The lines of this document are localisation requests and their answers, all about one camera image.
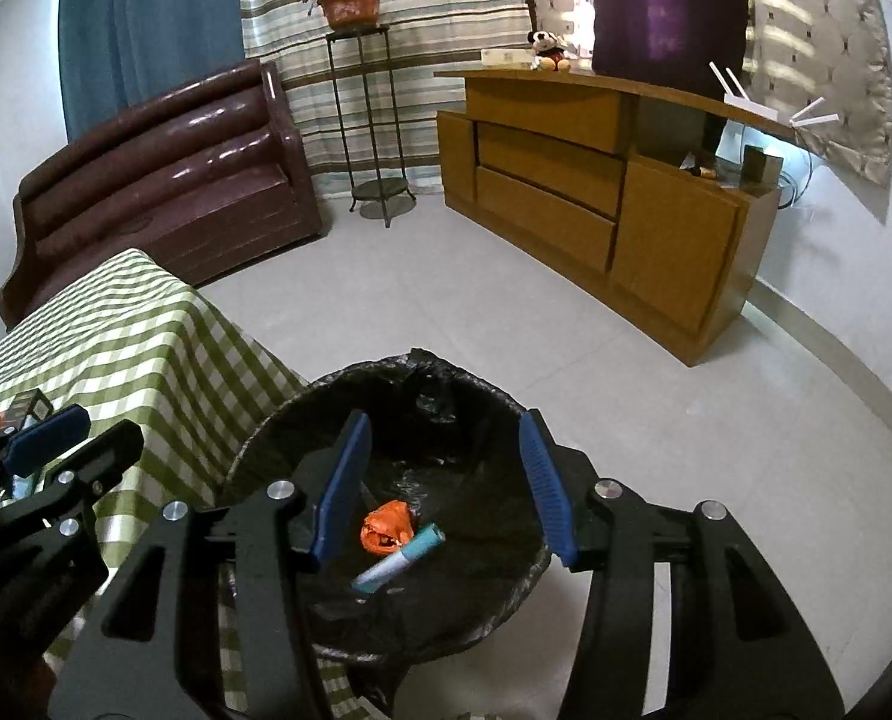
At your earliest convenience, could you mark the patterned beige curtain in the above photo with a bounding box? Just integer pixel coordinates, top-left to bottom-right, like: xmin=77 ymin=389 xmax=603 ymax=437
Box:
xmin=535 ymin=0 xmax=892 ymax=187

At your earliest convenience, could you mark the dark purple curtain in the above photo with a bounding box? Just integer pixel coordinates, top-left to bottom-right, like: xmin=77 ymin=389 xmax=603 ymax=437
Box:
xmin=592 ymin=0 xmax=749 ymax=101

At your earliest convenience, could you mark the wooden TV cabinet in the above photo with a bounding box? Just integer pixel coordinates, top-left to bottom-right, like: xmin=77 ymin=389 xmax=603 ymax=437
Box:
xmin=436 ymin=70 xmax=794 ymax=366

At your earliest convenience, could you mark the Mickey Mouse plush toy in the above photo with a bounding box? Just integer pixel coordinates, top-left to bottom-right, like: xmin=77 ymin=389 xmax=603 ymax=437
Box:
xmin=528 ymin=29 xmax=571 ymax=73

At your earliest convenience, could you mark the black lined trash bin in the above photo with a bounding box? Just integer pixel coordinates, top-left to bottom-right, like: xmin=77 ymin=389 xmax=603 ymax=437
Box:
xmin=221 ymin=349 xmax=550 ymax=665

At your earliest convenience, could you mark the orange wrapper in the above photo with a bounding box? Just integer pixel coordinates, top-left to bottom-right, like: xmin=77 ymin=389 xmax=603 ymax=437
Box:
xmin=360 ymin=500 xmax=415 ymax=557

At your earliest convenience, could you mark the striped beige curtain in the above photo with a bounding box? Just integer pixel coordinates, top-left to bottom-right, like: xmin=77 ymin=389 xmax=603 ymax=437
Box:
xmin=241 ymin=0 xmax=531 ymax=200

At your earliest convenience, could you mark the green checkered tablecloth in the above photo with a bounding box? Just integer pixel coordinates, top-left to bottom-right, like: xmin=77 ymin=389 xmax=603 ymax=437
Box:
xmin=0 ymin=247 xmax=373 ymax=720

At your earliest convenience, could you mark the blue curtain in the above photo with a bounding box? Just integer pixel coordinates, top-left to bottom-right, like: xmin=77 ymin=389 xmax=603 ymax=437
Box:
xmin=57 ymin=0 xmax=244 ymax=140

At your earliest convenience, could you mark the teal and white tube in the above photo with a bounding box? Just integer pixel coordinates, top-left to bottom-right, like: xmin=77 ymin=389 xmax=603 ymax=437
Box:
xmin=352 ymin=523 xmax=446 ymax=595

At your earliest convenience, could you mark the small dark box in cabinet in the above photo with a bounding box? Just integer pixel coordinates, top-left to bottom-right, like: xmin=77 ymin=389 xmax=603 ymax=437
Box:
xmin=741 ymin=145 xmax=783 ymax=185

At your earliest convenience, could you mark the white wifi router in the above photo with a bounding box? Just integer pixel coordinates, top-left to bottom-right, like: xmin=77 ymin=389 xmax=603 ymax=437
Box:
xmin=708 ymin=62 xmax=842 ymax=128

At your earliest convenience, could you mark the white box on cabinet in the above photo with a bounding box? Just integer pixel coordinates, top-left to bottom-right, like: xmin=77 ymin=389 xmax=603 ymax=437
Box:
xmin=480 ymin=47 xmax=534 ymax=68

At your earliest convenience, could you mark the dark maroon leather sofa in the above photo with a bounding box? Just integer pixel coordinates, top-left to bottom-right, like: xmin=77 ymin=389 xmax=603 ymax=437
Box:
xmin=0 ymin=60 xmax=324 ymax=328

